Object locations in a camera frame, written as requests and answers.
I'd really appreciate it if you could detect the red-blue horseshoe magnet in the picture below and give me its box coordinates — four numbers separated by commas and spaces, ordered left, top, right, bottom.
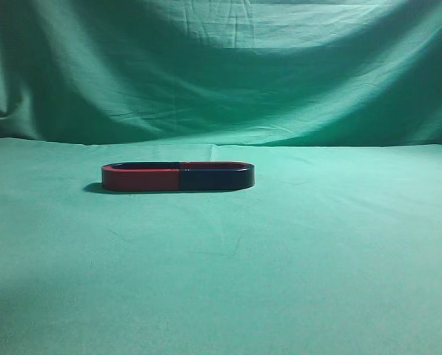
101, 162, 181, 192
179, 161, 255, 191

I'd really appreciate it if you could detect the green cloth backdrop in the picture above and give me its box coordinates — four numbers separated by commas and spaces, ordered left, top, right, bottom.
0, 1, 442, 146

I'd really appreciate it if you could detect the green table cloth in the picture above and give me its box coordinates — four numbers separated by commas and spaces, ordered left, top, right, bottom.
0, 138, 442, 354

